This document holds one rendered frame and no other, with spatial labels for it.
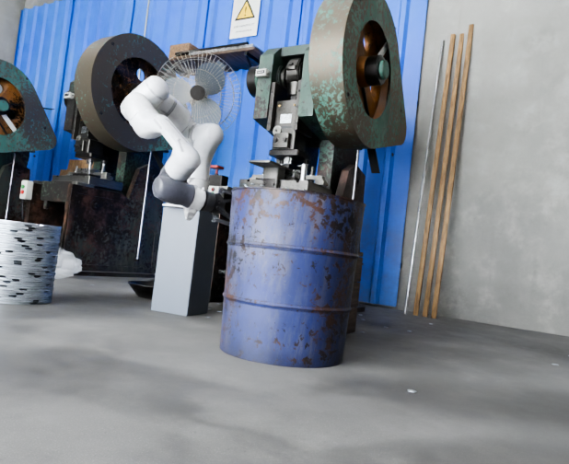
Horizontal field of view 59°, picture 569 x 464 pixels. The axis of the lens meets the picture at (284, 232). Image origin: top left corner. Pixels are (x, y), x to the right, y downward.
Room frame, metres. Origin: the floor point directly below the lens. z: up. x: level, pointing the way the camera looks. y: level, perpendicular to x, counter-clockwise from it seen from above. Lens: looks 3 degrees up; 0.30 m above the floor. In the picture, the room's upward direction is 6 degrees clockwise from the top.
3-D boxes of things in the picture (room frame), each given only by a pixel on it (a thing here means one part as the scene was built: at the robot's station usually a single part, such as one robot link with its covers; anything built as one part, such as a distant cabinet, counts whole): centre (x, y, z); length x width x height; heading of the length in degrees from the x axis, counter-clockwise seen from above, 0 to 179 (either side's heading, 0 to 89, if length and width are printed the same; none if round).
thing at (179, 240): (2.24, 0.42, 0.23); 0.18 x 0.18 x 0.45; 70
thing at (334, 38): (2.80, -0.32, 1.33); 1.03 x 0.28 x 0.82; 149
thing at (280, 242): (1.57, -0.03, 0.24); 0.42 x 0.42 x 0.48
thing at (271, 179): (2.73, 0.11, 0.72); 0.25 x 0.14 x 0.14; 149
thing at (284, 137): (2.85, 0.04, 1.04); 0.17 x 0.15 x 0.30; 149
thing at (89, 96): (4.08, 1.32, 0.87); 1.53 x 0.99 x 1.74; 147
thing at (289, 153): (2.89, 0.02, 0.86); 0.20 x 0.16 x 0.05; 59
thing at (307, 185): (2.88, 0.02, 0.68); 0.45 x 0.30 x 0.06; 59
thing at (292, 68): (2.88, 0.02, 1.27); 0.21 x 0.12 x 0.34; 149
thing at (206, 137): (2.21, 0.39, 0.71); 0.18 x 0.11 x 0.25; 43
